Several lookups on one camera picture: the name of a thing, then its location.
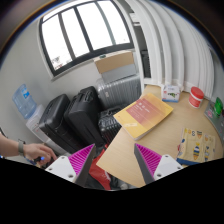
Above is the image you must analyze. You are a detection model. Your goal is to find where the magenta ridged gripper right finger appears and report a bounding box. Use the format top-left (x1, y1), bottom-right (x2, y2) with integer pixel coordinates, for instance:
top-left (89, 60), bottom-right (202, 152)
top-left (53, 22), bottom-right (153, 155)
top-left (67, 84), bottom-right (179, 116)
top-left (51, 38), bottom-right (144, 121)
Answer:
top-left (134, 143), bottom-right (182, 185)

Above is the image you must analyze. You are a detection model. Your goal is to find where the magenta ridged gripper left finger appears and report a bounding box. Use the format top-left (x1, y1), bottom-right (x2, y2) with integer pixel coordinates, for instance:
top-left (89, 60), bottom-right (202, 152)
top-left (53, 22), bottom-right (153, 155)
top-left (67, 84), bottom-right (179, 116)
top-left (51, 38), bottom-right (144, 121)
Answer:
top-left (46, 144), bottom-right (96, 187)

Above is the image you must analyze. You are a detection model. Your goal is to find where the person's forearm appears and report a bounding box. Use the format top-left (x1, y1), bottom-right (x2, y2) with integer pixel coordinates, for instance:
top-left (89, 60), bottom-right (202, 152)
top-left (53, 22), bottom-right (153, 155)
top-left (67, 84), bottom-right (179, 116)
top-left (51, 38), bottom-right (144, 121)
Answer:
top-left (0, 134), bottom-right (19, 157)

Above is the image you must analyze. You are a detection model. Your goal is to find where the person's bare hand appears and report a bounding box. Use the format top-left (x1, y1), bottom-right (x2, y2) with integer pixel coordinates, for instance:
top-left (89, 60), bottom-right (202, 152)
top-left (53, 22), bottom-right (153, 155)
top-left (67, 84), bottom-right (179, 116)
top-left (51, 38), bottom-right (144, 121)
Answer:
top-left (23, 144), bottom-right (57, 165)

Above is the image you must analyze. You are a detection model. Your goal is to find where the red plastic bag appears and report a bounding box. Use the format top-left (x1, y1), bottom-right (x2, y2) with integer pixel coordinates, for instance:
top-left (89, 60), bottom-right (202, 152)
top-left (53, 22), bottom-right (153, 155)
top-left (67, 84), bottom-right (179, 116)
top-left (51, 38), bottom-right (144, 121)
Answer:
top-left (89, 150), bottom-right (111, 190)

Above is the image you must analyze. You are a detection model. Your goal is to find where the yellow and red book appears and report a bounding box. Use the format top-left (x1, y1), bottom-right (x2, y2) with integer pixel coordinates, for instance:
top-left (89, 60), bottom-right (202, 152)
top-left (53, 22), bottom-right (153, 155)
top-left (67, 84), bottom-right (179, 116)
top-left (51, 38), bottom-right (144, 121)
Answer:
top-left (114, 93), bottom-right (173, 140)

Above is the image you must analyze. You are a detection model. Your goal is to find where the black hard case left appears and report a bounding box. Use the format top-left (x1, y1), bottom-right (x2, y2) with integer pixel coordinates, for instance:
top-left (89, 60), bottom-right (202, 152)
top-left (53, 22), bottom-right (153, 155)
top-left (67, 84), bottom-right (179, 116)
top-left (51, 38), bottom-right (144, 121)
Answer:
top-left (39, 94), bottom-right (83, 154)

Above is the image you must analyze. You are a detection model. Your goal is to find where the black hard case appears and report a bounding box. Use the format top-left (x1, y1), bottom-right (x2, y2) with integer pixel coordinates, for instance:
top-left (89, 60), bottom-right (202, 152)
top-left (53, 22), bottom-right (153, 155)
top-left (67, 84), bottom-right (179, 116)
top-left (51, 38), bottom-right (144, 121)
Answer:
top-left (64, 86), bottom-right (105, 146)
top-left (39, 94), bottom-right (83, 154)

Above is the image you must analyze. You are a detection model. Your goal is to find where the black hard case middle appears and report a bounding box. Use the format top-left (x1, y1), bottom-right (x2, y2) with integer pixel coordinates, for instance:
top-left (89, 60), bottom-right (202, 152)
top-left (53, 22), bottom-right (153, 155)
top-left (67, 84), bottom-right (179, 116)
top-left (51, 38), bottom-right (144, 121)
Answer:
top-left (64, 86), bottom-right (105, 146)

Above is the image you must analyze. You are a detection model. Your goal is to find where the small black ribbed suitcase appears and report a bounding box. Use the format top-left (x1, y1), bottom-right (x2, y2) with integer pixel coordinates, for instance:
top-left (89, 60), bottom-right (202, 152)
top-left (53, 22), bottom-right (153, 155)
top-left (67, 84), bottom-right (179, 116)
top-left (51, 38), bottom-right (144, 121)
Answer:
top-left (98, 106), bottom-right (122, 144)

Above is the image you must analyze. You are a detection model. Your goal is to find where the grey wristwatch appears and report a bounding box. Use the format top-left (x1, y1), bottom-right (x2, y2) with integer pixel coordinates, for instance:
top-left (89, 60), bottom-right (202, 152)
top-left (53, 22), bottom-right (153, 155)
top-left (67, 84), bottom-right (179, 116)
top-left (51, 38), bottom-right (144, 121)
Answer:
top-left (18, 141), bottom-right (25, 157)

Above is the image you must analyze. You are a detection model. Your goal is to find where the white and blue tissue box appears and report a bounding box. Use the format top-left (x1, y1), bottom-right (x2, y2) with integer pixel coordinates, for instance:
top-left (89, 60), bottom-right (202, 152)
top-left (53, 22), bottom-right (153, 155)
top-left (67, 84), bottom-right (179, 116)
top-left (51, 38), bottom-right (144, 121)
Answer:
top-left (161, 85), bottom-right (180, 102)

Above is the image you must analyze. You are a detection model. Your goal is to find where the grey tray on table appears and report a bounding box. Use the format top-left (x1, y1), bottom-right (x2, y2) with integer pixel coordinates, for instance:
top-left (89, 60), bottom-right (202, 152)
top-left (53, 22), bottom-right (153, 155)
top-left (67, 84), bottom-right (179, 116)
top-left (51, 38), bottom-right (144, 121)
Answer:
top-left (204, 101), bottom-right (224, 144)

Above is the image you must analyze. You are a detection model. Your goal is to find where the silver ribbed suitcase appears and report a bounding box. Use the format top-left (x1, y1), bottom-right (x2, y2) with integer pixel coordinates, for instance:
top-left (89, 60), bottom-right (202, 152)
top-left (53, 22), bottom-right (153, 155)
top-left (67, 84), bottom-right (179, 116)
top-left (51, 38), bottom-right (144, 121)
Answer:
top-left (96, 75), bottom-right (141, 109)

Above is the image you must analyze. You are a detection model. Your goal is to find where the blue water bottle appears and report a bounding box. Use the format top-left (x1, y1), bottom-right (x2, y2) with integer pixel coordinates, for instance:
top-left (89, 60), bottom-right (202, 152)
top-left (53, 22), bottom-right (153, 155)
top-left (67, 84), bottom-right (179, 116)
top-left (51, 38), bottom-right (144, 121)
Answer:
top-left (12, 84), bottom-right (37, 120)

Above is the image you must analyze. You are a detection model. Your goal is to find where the green bottle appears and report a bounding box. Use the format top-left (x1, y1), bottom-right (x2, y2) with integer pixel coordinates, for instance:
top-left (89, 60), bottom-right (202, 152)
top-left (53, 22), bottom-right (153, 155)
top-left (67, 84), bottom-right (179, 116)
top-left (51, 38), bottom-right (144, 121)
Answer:
top-left (214, 97), bottom-right (223, 116)

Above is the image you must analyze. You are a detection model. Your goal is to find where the cardboard box on suitcase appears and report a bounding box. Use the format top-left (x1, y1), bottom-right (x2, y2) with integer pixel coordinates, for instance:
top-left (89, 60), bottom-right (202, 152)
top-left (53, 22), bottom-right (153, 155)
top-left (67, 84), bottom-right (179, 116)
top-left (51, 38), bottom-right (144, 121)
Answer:
top-left (94, 50), bottom-right (136, 83)

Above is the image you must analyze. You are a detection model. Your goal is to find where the white curtain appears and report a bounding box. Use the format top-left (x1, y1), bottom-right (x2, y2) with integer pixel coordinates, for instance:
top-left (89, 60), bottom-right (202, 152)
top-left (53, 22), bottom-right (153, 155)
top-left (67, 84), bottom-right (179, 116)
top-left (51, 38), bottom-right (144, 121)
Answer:
top-left (126, 0), bottom-right (214, 99)

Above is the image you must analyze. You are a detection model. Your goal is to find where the black framed window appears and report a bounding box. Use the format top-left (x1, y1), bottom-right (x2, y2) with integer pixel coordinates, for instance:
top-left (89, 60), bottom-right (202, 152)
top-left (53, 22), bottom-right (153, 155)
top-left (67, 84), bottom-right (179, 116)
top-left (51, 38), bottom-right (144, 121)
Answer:
top-left (39, 0), bottom-right (134, 77)

